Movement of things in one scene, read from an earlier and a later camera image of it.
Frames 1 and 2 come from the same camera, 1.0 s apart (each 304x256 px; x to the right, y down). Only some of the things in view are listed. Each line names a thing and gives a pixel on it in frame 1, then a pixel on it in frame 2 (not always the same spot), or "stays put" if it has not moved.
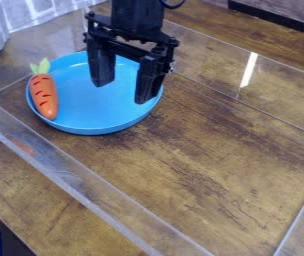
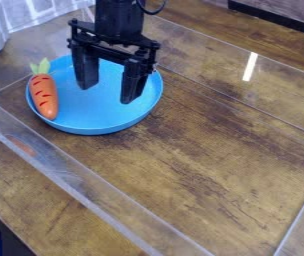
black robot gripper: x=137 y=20 → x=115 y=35
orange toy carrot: x=43 y=89 stays put
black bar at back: x=274 y=18 stays put
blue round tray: x=91 y=110 stays put
